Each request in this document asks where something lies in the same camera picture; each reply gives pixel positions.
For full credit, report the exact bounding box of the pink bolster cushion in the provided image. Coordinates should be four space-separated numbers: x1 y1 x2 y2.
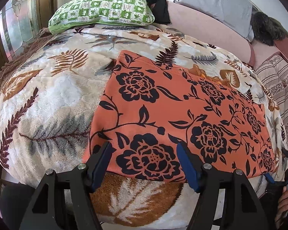
167 0 253 66

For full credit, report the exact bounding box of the leaf print blanket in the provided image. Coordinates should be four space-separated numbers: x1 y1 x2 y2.
0 26 288 228

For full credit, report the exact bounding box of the pink sofa backrest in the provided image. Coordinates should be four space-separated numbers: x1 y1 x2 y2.
251 37 288 70

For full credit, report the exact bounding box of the wooden window frame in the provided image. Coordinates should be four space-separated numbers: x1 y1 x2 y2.
36 0 59 30

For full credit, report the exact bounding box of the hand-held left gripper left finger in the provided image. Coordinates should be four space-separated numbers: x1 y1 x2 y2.
19 141 113 230

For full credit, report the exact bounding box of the stained glass window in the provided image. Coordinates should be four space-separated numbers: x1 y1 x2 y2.
0 0 43 61

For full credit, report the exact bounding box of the grey pillow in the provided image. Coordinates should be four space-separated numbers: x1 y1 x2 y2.
174 0 255 42

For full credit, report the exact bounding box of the person's right hand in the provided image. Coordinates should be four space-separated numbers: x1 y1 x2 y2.
275 184 288 224

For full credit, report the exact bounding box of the orange floral shirt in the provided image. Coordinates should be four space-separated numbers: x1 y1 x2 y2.
82 50 277 183

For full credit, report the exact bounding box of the green checkered pillow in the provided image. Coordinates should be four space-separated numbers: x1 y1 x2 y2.
48 0 155 35

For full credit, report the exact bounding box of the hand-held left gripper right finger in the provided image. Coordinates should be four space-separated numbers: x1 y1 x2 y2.
176 142 267 230

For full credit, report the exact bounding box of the pink striped cushion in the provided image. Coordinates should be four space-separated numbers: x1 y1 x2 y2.
254 52 288 149

